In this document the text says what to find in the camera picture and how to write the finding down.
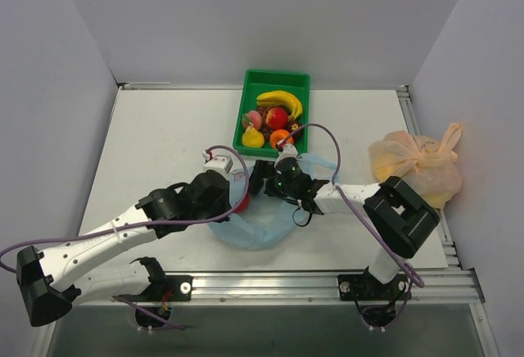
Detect red apple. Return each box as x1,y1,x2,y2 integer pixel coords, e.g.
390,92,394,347
235,195,250,214

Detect orange fruit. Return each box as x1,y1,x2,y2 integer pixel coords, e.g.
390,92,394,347
269,129,290,149

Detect dark mangosteen fruit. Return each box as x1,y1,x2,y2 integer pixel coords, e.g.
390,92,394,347
287,121,304,144

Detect blue printed plastic bag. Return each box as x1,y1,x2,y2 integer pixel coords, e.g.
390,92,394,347
208,153,336,251

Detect red pomegranate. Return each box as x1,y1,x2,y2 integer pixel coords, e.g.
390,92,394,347
265,107,288,130

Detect yellow banana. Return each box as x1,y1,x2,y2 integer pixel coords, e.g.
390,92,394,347
256,90,303,121

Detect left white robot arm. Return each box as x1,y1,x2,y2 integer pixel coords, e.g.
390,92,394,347
16,170,231,327

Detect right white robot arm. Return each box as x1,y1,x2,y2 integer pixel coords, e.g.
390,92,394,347
249,157,440,299

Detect peach fruit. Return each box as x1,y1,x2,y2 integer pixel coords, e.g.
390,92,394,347
242,110,263,130

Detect orange plastic bag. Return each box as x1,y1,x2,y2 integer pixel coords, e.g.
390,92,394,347
368,123,463,210

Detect yellow pear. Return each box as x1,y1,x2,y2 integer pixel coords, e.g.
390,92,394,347
242,125,265,148

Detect red grape bunch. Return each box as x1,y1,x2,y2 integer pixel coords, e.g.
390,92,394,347
255,106,273,141

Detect green plastic tray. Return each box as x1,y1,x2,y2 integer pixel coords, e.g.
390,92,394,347
233,70,310,158

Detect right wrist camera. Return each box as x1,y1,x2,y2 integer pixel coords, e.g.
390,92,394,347
277,143,298,162

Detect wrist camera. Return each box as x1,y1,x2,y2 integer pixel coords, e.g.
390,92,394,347
202,151,233,178
277,143,298,162

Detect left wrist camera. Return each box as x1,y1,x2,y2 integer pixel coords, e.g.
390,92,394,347
202,151,233,178

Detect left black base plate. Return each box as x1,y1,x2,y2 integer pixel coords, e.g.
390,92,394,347
122,274,193,303

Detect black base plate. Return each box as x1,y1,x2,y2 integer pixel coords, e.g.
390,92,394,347
122,274,193,303
337,274,386,301

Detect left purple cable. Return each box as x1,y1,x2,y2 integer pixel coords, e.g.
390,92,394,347
0,144,251,330

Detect purple cable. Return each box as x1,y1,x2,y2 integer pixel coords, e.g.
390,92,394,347
0,144,251,330
276,123,425,289

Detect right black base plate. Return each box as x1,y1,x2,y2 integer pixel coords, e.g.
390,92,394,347
337,274,386,301

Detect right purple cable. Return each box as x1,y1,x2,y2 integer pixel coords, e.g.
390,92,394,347
276,123,425,289

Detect aluminium front rail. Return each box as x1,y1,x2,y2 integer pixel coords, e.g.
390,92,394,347
74,269,485,305

